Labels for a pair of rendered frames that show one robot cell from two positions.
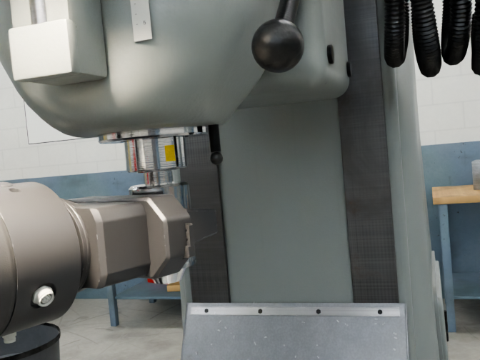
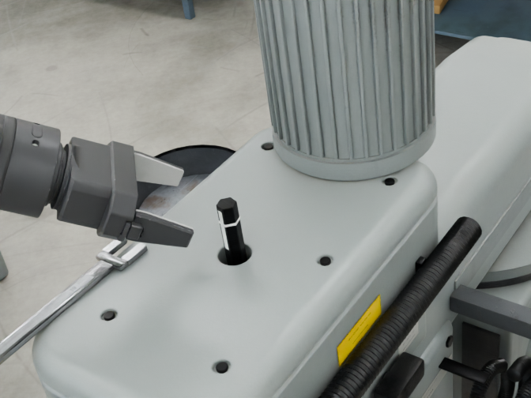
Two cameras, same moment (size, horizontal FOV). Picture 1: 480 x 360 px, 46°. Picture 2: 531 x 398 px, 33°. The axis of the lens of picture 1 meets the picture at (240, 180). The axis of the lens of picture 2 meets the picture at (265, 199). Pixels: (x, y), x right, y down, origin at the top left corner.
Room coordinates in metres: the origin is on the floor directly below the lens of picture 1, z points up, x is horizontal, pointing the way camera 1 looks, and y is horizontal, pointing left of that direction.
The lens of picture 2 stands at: (-0.23, -0.25, 2.50)
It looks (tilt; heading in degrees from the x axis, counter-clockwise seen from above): 37 degrees down; 22
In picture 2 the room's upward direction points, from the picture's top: 9 degrees counter-clockwise
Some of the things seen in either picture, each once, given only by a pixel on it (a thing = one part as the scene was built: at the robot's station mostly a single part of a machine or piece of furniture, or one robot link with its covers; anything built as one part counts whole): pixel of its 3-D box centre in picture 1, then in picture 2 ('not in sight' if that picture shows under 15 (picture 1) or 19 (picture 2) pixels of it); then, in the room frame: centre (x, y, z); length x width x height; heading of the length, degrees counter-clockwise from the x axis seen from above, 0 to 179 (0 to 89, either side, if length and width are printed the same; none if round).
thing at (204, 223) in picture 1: (191, 226); not in sight; (0.42, 0.04, 1.24); 0.06 x 0.02 x 0.03; 142
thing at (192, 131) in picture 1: (153, 133); not in sight; (0.44, 0.06, 1.31); 0.09 x 0.09 x 0.01
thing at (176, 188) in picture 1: (159, 190); not in sight; (0.44, 0.06, 1.26); 0.05 x 0.05 x 0.01
